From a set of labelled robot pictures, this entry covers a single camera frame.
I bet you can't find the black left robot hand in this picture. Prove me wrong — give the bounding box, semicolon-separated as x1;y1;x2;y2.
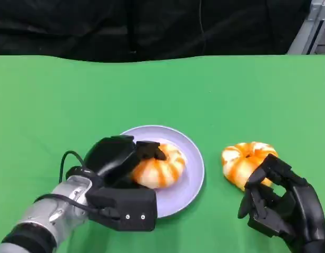
83;135;168;189

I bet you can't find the black backdrop curtain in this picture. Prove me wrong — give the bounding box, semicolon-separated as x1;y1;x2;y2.
0;0;312;63

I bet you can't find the lilac plate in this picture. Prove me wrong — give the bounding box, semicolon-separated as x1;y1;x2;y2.
120;125;205;219

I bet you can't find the thin hanging background cable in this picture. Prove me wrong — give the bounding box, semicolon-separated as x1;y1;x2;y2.
198;0;207;53

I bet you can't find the aluminium frame profile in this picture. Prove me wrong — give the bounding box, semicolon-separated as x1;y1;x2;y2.
285;0;325;55

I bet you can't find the green table cloth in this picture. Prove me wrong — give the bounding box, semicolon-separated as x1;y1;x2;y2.
0;54;325;253

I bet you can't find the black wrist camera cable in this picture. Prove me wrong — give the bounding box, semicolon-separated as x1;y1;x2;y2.
33;193;121;219

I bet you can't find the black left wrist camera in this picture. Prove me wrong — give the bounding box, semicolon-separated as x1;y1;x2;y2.
85;184;159;232

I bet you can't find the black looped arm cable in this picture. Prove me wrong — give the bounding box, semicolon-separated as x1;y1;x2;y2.
58;150;100;185

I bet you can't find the orange white toy bread roll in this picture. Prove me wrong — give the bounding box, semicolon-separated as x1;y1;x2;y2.
221;141;279;192
130;143;188;189

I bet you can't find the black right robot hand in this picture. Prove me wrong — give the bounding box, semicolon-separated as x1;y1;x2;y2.
237;153;325;253

